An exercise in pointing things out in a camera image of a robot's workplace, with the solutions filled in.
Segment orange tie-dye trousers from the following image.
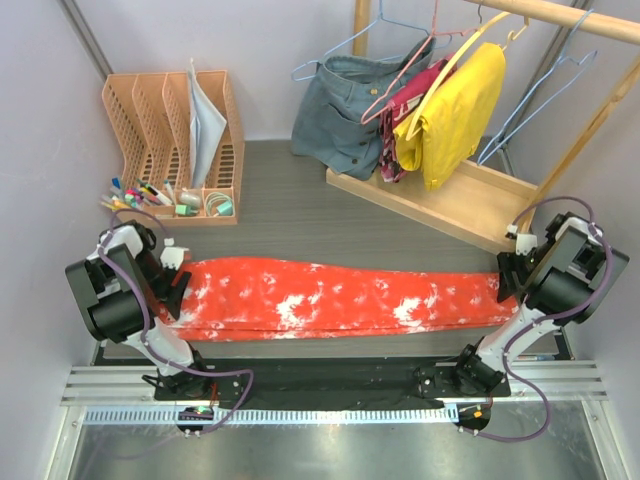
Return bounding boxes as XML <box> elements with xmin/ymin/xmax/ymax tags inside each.
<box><xmin>158</xmin><ymin>257</ymin><xmax>518</xmax><ymax>342</ymax></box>

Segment blue wire hanger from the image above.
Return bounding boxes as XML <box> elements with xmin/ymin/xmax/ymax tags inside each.
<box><xmin>290</xmin><ymin>0</ymin><xmax>430</xmax><ymax>82</ymax></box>
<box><xmin>476</xmin><ymin>8</ymin><xmax>599</xmax><ymax>166</ymax></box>

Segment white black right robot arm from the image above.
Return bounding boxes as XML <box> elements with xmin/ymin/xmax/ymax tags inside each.
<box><xmin>450</xmin><ymin>212</ymin><xmax>629</xmax><ymax>396</ymax></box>

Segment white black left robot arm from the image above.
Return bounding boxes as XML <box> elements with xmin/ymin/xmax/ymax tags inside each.
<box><xmin>65</xmin><ymin>220</ymin><xmax>213</xmax><ymax>400</ymax></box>

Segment yellow wooden hanger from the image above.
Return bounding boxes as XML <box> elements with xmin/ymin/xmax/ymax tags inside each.
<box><xmin>405</xmin><ymin>11</ymin><xmax>510</xmax><ymax>141</ymax></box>

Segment wooden clothes rack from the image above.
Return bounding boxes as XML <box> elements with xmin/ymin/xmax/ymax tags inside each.
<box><xmin>326</xmin><ymin>1</ymin><xmax>639</xmax><ymax>253</ymax></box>

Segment bunch of coloured pens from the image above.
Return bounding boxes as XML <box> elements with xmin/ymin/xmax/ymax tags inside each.
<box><xmin>99</xmin><ymin>177</ymin><xmax>176</xmax><ymax>219</ymax></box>

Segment yellow garment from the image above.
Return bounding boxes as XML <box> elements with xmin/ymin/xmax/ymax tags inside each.
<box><xmin>393</xmin><ymin>43</ymin><xmax>506</xmax><ymax>191</ymax></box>

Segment white papers in organizer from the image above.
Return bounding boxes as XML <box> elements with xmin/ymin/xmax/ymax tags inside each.
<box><xmin>186</xmin><ymin>60</ymin><xmax>227</xmax><ymax>188</ymax></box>

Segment orange plastic file organizer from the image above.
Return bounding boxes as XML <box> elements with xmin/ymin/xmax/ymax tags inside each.
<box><xmin>102</xmin><ymin>70</ymin><xmax>245</xmax><ymax>227</ymax></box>

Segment magenta patterned garment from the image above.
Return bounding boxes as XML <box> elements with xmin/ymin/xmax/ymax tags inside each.
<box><xmin>377</xmin><ymin>53</ymin><xmax>457</xmax><ymax>184</ymax></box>

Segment blue denim shorts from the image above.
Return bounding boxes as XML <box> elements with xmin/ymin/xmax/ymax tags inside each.
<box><xmin>291</xmin><ymin>39</ymin><xmax>436</xmax><ymax>180</ymax></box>

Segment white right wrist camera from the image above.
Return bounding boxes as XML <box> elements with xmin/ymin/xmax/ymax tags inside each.
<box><xmin>506</xmin><ymin>224</ymin><xmax>538</xmax><ymax>256</ymax></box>

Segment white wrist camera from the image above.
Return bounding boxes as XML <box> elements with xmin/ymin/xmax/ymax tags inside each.
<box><xmin>506</xmin><ymin>224</ymin><xmax>538</xmax><ymax>256</ymax></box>
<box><xmin>160</xmin><ymin>238</ymin><xmax>191</xmax><ymax>271</ymax></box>

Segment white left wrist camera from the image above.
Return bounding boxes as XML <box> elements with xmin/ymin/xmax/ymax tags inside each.
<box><xmin>160</xmin><ymin>238</ymin><xmax>191</xmax><ymax>271</ymax></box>

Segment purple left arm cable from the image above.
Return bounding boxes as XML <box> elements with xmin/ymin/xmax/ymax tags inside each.
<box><xmin>97</xmin><ymin>208</ymin><xmax>256</xmax><ymax>437</ymax></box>

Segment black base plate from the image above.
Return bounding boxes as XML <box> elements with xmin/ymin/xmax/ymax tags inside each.
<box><xmin>184</xmin><ymin>357</ymin><xmax>511</xmax><ymax>411</ymax></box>

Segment pink wire hanger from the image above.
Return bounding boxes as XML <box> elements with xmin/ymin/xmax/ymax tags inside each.
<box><xmin>360</xmin><ymin>0</ymin><xmax>481</xmax><ymax>126</ymax></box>

